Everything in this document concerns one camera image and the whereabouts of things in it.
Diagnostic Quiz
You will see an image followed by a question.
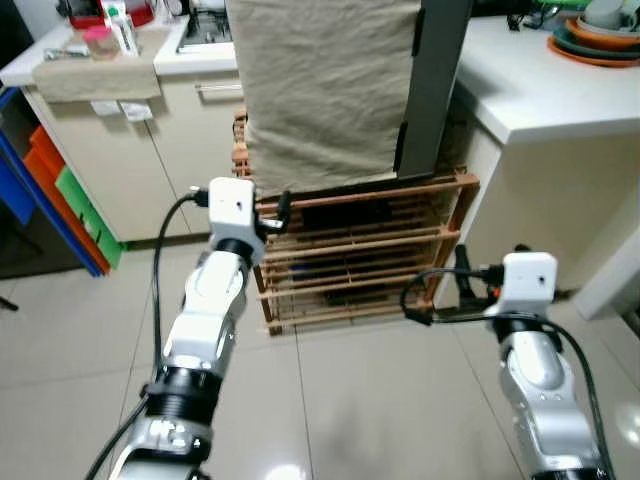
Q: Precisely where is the beige ribbed towel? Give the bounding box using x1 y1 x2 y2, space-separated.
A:
225 0 421 196

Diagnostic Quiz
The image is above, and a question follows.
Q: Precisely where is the small white printed carton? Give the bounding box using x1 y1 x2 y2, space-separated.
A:
113 18 139 56

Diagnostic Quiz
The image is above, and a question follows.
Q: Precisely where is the wooden wine rack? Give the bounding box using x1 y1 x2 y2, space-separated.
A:
232 110 481 336

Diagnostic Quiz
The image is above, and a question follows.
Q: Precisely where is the cream kitchen cabinet run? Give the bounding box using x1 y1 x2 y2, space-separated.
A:
0 15 249 246

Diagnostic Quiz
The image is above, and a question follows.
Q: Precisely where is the green plastic crate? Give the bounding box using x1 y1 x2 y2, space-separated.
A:
55 165 123 269

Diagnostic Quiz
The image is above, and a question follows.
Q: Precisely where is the white peninsula counter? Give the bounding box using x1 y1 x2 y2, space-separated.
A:
445 15 640 296

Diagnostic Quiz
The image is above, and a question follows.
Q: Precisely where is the steel gas hob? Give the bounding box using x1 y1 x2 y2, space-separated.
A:
178 0 233 51

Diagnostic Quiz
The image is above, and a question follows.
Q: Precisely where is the orange plastic crate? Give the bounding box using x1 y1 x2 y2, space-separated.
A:
25 125 101 271

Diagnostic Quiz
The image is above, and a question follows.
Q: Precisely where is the beige counter cloth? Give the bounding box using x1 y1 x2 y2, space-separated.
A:
32 28 166 104

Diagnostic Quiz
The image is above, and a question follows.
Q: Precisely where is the orange plate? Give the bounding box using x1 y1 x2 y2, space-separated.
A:
547 35 640 69

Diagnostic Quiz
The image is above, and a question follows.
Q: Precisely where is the small green white sachet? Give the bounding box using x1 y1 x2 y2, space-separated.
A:
45 42 89 57

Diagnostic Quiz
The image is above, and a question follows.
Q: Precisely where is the red coffee machine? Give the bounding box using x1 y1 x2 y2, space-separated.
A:
65 0 156 29

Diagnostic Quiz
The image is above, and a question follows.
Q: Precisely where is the pale green mug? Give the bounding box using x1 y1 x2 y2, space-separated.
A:
583 0 640 31

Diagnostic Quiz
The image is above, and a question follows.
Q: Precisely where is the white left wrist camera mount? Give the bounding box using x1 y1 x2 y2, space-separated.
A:
207 178 267 241

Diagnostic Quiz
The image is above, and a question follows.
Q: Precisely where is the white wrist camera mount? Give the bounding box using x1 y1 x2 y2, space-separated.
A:
207 178 267 241
497 252 559 319

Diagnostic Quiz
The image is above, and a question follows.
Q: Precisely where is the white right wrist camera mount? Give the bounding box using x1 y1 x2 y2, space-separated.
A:
497 252 559 319

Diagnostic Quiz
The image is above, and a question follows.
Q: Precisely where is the metal cabinet bar handle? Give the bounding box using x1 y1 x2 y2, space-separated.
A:
195 82 244 96

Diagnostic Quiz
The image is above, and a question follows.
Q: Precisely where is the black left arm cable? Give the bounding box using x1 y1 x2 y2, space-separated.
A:
85 188 211 480

